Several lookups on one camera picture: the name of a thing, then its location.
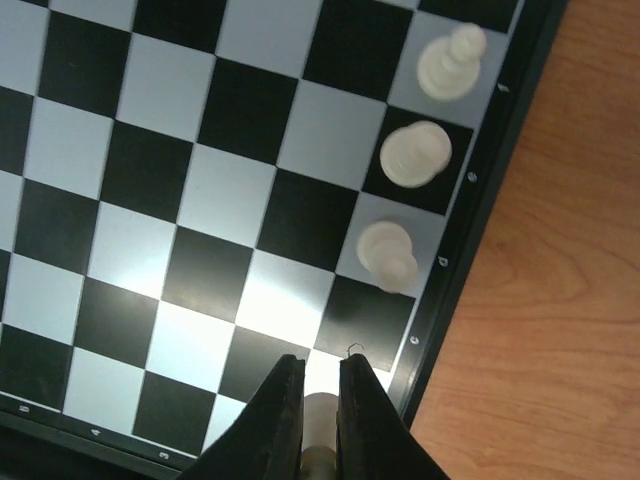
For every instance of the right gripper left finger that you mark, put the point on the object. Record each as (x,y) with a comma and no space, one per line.
(265,440)

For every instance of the white king piece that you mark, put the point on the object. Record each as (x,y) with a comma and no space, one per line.
(413,155)

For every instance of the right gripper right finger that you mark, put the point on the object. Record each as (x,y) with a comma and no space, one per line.
(372,440)

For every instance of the white queen piece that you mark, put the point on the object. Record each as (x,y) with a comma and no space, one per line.
(385,250)

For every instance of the black white chessboard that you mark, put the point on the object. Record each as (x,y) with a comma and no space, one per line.
(183,184)

